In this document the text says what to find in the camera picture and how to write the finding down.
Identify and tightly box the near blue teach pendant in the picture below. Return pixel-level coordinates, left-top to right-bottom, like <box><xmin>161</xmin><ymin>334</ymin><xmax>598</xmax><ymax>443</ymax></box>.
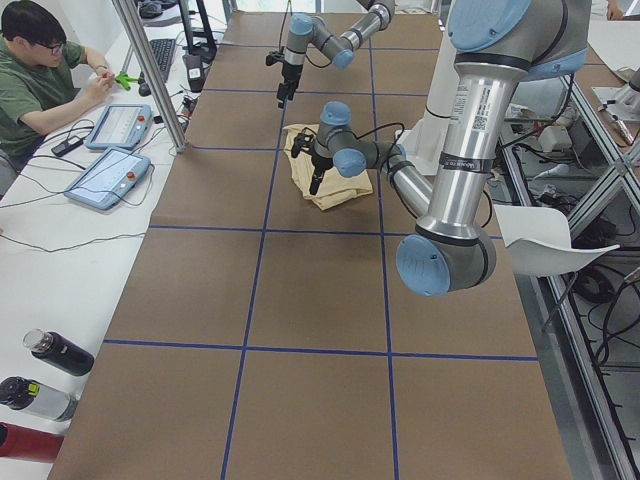
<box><xmin>63</xmin><ymin>147</ymin><xmax>151</xmax><ymax>211</ymax></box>

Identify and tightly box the far blue teach pendant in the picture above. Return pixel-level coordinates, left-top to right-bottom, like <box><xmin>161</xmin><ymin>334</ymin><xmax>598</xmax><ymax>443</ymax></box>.
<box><xmin>84</xmin><ymin>104</ymin><xmax>153</xmax><ymax>151</ymax></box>

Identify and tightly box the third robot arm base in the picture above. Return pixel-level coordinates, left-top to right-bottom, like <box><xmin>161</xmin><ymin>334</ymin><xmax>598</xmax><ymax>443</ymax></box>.
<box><xmin>592</xmin><ymin>67</ymin><xmax>639</xmax><ymax>122</ymax></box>

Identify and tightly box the red bottle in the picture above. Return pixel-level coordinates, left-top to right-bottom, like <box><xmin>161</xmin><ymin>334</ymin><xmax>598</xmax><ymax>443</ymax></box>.
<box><xmin>1</xmin><ymin>422</ymin><xmax>64</xmax><ymax>463</ymax></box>

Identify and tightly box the blue teach pendant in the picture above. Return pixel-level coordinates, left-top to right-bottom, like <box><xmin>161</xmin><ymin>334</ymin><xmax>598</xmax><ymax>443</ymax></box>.
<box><xmin>63</xmin><ymin>147</ymin><xmax>151</xmax><ymax>211</ymax></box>
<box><xmin>84</xmin><ymin>104</ymin><xmax>153</xmax><ymax>151</ymax></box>

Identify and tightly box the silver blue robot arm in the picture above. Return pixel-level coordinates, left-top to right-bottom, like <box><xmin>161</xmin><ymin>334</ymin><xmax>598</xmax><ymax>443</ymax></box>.
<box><xmin>309</xmin><ymin>1</ymin><xmax>591</xmax><ymax>296</ymax></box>
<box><xmin>265</xmin><ymin>1</ymin><xmax>395</xmax><ymax>109</ymax></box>

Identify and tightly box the aluminium frame post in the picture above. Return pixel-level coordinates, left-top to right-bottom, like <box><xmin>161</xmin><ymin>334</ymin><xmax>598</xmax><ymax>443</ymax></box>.
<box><xmin>112</xmin><ymin>0</ymin><xmax>187</xmax><ymax>153</ymax></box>

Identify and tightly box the beige long-sleeve printed shirt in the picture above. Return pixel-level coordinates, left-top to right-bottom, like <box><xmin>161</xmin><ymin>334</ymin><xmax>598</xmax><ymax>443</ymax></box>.
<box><xmin>283</xmin><ymin>124</ymin><xmax>373</xmax><ymax>211</ymax></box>

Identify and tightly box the grey bottle green latch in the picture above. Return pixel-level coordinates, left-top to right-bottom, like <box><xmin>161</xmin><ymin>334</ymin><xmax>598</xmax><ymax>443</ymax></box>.
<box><xmin>1</xmin><ymin>376</ymin><xmax>78</xmax><ymax>422</ymax></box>

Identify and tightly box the black steel-cap bottle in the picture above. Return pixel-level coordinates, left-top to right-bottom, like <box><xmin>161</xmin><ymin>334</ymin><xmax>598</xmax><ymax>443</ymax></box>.
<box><xmin>23</xmin><ymin>329</ymin><xmax>95</xmax><ymax>377</ymax></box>

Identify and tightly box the black keyboard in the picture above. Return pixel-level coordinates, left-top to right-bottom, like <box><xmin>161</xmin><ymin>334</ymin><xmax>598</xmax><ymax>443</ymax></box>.
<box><xmin>149</xmin><ymin>38</ymin><xmax>176</xmax><ymax>82</ymax></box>

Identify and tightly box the person in green shirt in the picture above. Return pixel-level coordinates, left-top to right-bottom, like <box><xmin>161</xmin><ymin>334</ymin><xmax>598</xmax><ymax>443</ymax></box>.
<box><xmin>1</xmin><ymin>1</ymin><xmax>115</xmax><ymax>172</ymax></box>

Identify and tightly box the white plastic chair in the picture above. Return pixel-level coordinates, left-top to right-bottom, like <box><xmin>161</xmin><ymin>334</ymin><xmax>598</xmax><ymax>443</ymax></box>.
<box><xmin>494</xmin><ymin>205</ymin><xmax>620</xmax><ymax>277</ymax></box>

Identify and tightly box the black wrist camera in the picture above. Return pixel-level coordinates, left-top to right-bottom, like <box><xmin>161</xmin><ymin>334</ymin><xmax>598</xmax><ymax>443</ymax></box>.
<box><xmin>290</xmin><ymin>128</ymin><xmax>316</xmax><ymax>158</ymax></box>
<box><xmin>265</xmin><ymin>50</ymin><xmax>285</xmax><ymax>67</ymax></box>

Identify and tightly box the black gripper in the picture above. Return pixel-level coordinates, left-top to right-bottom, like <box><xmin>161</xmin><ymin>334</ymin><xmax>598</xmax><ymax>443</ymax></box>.
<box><xmin>277</xmin><ymin>62</ymin><xmax>302</xmax><ymax>108</ymax></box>
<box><xmin>309</xmin><ymin>151</ymin><xmax>333</xmax><ymax>195</ymax></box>

